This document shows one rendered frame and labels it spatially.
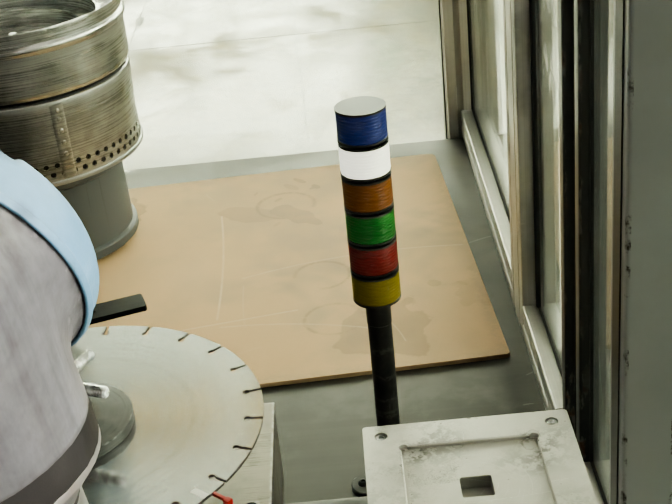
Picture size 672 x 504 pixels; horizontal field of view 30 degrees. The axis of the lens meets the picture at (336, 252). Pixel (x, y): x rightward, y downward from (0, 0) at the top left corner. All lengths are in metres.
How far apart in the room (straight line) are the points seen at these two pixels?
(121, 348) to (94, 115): 0.56
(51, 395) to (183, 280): 1.23
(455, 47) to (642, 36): 1.32
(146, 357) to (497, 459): 0.33
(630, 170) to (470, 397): 0.71
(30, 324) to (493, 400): 0.99
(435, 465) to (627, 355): 0.31
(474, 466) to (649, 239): 0.36
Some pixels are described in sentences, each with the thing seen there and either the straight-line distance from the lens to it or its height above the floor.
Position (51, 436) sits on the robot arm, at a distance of 0.47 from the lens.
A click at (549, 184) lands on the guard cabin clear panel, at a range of 1.33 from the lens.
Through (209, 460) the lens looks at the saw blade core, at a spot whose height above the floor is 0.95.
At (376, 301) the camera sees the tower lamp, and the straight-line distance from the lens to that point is 1.15.
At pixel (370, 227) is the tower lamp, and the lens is 1.11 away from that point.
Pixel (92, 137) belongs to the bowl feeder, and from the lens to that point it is 1.68.
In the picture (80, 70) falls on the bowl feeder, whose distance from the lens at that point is 1.65.
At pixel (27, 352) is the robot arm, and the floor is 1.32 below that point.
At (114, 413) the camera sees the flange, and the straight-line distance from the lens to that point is 1.08.
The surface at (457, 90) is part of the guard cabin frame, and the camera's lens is 2.05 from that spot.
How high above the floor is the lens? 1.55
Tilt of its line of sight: 28 degrees down
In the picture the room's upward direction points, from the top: 6 degrees counter-clockwise
